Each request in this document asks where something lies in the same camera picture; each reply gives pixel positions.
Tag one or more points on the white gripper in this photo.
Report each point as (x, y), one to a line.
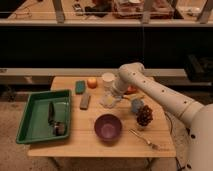
(119, 88)

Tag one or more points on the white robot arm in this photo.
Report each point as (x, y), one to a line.
(196, 116)

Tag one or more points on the red bowl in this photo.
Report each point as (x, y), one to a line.
(131, 90)

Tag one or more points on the blue grey plush object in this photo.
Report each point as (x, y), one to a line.
(136, 104)

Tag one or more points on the orange fruit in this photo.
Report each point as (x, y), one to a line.
(92, 82)

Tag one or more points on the brown pine cone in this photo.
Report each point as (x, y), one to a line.
(144, 116)

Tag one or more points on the green sponge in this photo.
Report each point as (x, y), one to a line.
(80, 87)

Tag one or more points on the wooden table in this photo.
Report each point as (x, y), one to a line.
(83, 142)

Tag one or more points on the purple bowl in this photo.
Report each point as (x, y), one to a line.
(108, 127)

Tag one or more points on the metal fork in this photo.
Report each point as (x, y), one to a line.
(149, 143)

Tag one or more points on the small dark object in tray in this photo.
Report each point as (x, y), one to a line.
(59, 128)

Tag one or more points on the dark knife in tray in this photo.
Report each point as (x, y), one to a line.
(51, 113)

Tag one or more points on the green plastic tray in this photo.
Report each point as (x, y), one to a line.
(34, 126)

